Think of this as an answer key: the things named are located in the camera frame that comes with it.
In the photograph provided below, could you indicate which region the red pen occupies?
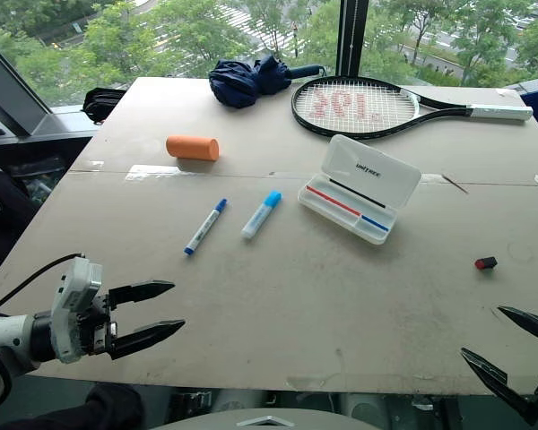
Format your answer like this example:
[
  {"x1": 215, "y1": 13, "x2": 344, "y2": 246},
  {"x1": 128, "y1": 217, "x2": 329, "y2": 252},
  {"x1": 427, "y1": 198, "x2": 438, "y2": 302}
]
[{"x1": 305, "y1": 185, "x2": 362, "y2": 218}]

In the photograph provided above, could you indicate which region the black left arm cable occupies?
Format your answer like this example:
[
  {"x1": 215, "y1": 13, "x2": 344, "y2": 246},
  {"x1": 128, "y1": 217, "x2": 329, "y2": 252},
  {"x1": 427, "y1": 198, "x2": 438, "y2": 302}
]
[{"x1": 0, "y1": 252, "x2": 86, "y2": 320}]

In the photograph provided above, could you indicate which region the orange foam cylinder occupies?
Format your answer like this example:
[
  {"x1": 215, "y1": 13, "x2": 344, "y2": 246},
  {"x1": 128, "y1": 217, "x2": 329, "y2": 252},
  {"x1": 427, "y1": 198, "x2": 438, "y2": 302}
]
[{"x1": 165, "y1": 134, "x2": 221, "y2": 162}]

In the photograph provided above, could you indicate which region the dark window frame post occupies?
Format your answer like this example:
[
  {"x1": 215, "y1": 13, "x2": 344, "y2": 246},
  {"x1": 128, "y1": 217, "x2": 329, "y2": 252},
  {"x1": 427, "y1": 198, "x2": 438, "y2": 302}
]
[{"x1": 334, "y1": 0, "x2": 370, "y2": 78}]

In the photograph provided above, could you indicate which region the blue whiteboard marker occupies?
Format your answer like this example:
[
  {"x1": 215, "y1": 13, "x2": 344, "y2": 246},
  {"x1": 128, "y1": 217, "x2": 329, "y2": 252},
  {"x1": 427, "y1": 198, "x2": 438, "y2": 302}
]
[{"x1": 183, "y1": 198, "x2": 229, "y2": 257}]

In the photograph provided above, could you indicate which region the black white tennis racket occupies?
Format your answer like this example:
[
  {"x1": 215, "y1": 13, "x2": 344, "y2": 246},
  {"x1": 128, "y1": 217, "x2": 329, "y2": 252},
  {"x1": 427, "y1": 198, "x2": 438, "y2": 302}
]
[{"x1": 290, "y1": 74, "x2": 534, "y2": 141}]

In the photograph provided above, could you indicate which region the clear tape strip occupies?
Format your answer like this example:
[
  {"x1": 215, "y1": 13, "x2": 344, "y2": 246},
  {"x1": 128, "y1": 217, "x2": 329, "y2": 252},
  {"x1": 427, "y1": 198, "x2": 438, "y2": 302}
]
[{"x1": 124, "y1": 164, "x2": 181, "y2": 182}]

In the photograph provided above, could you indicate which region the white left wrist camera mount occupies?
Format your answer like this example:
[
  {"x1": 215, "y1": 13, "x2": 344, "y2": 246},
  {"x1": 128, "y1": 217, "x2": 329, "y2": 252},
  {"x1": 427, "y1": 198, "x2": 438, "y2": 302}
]
[{"x1": 50, "y1": 256, "x2": 104, "y2": 365}]

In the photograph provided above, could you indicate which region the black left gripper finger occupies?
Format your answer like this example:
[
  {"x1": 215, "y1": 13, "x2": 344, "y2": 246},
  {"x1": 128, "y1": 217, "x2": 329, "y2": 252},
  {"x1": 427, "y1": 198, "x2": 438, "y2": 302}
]
[
  {"x1": 108, "y1": 319, "x2": 187, "y2": 361},
  {"x1": 108, "y1": 279, "x2": 177, "y2": 311}
]

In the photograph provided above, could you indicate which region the black padded chair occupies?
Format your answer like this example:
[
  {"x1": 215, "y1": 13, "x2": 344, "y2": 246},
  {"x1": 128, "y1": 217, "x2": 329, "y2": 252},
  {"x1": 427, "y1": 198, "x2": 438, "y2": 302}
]
[{"x1": 0, "y1": 157, "x2": 39, "y2": 292}]

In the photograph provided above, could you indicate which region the clear plastic pencil case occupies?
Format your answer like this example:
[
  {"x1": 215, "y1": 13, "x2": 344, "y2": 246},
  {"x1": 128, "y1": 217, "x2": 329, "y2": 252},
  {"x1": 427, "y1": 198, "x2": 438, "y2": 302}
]
[{"x1": 297, "y1": 133, "x2": 422, "y2": 246}]

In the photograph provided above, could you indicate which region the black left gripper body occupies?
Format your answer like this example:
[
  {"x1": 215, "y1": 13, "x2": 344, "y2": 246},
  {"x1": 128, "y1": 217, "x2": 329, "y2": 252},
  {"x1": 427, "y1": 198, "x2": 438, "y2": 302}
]
[{"x1": 75, "y1": 292, "x2": 119, "y2": 357}]

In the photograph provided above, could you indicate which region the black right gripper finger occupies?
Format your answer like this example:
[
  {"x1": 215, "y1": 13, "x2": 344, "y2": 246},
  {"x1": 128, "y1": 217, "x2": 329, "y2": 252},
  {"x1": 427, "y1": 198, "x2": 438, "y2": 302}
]
[
  {"x1": 460, "y1": 347, "x2": 538, "y2": 427},
  {"x1": 497, "y1": 305, "x2": 538, "y2": 346}
]

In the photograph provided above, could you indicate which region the slanted grey window frame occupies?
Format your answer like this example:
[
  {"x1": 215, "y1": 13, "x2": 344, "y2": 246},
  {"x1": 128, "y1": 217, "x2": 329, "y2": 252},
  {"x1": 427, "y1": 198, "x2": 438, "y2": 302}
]
[{"x1": 0, "y1": 33, "x2": 53, "y2": 138}]

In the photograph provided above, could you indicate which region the navy folded umbrella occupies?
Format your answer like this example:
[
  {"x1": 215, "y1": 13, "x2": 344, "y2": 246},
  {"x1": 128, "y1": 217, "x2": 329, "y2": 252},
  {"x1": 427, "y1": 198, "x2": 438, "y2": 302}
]
[{"x1": 207, "y1": 54, "x2": 327, "y2": 110}]

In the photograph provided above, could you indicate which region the grey robot torso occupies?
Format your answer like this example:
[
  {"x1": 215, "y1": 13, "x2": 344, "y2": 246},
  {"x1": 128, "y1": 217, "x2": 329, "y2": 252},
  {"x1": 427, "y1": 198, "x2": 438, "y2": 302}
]
[{"x1": 154, "y1": 405, "x2": 386, "y2": 430}]

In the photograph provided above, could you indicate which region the light blue highlighter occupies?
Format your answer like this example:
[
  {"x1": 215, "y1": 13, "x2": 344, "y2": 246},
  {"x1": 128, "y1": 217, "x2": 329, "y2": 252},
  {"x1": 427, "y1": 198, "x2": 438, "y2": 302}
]
[{"x1": 240, "y1": 190, "x2": 283, "y2": 240}]

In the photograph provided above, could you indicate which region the black bag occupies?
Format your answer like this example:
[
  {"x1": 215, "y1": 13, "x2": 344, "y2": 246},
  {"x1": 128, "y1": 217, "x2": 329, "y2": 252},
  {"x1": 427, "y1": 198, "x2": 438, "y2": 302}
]
[{"x1": 81, "y1": 87, "x2": 127, "y2": 125}]

